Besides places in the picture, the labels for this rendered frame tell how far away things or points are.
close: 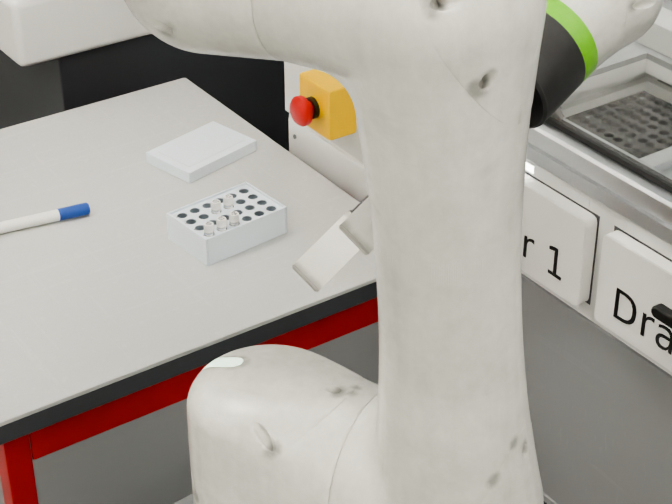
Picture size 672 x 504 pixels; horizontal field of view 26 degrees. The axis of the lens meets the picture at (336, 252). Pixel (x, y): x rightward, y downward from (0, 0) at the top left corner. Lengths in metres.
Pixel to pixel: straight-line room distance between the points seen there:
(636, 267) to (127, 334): 0.57
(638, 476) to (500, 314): 0.74
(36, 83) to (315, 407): 1.35
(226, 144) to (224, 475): 0.94
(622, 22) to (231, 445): 0.48
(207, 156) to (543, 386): 0.57
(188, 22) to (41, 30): 1.30
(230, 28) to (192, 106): 1.26
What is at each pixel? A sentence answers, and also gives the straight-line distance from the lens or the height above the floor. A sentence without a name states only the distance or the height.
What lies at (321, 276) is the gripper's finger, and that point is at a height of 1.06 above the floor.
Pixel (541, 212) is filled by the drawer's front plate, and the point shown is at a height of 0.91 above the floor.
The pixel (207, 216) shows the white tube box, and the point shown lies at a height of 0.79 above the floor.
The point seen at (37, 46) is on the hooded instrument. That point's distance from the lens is 2.21.
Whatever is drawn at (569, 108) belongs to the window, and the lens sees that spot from 1.58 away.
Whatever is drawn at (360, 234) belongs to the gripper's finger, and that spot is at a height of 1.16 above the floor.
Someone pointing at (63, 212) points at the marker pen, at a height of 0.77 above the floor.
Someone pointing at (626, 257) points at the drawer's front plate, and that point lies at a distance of 1.52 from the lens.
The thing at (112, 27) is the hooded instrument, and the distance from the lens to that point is 2.25.
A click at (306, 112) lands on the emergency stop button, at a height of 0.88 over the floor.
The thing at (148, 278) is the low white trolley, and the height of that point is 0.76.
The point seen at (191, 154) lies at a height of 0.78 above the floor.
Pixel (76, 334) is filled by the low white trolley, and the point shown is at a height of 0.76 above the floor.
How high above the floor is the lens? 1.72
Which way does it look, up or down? 32 degrees down
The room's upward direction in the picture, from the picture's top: straight up
